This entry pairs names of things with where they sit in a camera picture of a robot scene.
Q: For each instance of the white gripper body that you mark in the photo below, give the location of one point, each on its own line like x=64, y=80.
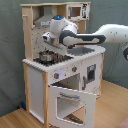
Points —
x=54, y=44

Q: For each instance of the white oven door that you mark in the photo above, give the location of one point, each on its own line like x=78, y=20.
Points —
x=64, y=101

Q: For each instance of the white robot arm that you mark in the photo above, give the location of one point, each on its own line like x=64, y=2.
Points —
x=108, y=33

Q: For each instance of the wooden toy kitchen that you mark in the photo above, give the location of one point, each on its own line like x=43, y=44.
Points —
x=39, y=78

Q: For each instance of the grey range hood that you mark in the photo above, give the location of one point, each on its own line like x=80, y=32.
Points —
x=44, y=15

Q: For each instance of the silver toy pot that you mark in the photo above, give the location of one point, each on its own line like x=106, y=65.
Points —
x=46, y=56

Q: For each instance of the black toy stovetop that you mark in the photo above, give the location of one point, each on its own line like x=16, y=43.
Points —
x=57, y=59

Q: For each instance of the grey toy sink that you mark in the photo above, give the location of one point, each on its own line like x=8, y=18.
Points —
x=79, y=51

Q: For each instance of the left red stove knob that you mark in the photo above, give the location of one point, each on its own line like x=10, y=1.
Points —
x=56, y=76

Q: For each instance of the white toy microwave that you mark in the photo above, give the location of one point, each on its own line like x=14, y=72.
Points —
x=78, y=11

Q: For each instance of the grey fabric backdrop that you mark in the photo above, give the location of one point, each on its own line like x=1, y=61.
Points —
x=12, y=42

